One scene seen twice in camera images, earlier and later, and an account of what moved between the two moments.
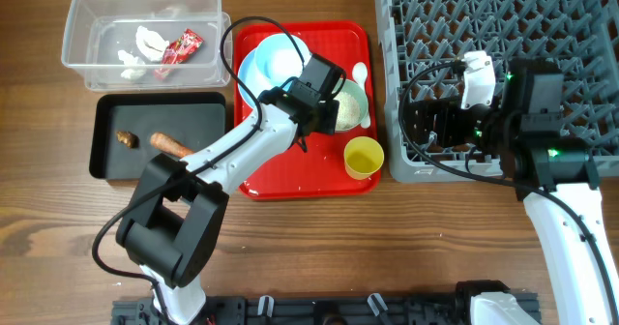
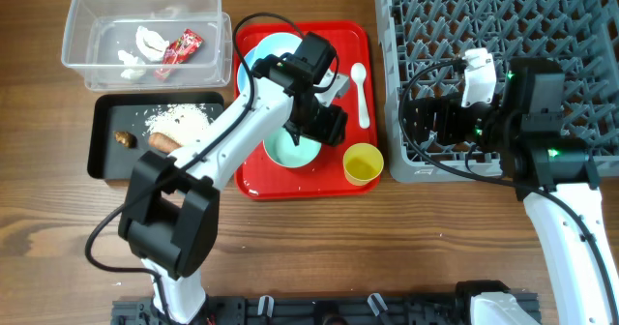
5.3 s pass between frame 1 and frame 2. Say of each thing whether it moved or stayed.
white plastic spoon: stayed
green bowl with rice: moved
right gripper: stayed
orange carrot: stayed
